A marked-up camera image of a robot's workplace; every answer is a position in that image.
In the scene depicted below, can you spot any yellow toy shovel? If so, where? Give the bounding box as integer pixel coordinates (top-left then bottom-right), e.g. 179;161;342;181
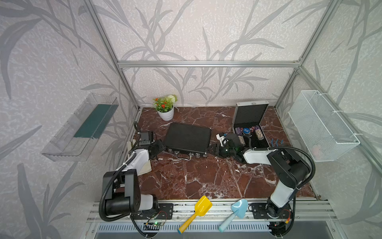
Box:
178;196;212;234

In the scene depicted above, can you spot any black poker case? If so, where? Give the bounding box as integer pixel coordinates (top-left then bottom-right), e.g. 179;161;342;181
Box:
163;122;212;157

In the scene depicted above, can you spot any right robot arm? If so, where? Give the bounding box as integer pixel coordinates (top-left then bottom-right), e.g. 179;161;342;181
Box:
208;133;316;218

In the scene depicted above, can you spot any light blue toy shovel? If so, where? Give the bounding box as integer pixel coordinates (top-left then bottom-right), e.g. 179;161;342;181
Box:
218;199;248;233

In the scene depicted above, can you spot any silver aluminium poker case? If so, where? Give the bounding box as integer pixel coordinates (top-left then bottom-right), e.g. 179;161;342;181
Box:
232;101;269;148

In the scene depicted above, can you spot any beige work glove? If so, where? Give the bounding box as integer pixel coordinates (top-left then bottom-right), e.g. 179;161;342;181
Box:
126;149;152;176

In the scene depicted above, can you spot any blue dealer button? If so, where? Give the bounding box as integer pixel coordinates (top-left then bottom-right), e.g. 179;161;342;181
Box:
242;128;252;136

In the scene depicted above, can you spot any poker chips row right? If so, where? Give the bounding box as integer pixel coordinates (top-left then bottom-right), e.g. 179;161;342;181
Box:
253;126;265;140

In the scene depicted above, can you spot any blue hand rake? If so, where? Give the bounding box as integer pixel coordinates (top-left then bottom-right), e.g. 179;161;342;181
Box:
271;138;284;147

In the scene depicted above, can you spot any potted plant white pot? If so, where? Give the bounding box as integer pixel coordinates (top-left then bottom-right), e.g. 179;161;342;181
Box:
153;95;178;121

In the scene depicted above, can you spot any white wire mesh basket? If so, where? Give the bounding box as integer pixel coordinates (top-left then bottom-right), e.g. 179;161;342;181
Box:
288;90;360;162

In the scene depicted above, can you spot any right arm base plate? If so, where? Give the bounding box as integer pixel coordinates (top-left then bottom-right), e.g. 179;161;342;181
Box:
248;203;292;220

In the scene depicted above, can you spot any poker chips row left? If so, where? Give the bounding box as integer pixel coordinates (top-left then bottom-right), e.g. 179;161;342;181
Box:
234;127;243;135

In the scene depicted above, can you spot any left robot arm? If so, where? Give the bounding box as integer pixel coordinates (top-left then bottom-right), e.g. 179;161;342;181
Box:
98;131;165;222

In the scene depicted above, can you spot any clear plastic wall shelf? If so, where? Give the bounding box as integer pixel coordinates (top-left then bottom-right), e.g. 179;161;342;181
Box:
41;93;119;162

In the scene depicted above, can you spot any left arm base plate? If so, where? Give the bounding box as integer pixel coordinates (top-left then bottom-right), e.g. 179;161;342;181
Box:
131;203;174;220

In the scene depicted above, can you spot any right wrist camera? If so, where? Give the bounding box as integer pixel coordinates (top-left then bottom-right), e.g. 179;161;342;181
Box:
216;133;228;147

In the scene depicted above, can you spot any poker chips row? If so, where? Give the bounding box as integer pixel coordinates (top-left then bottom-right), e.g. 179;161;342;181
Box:
234;127;243;135
253;126;265;140

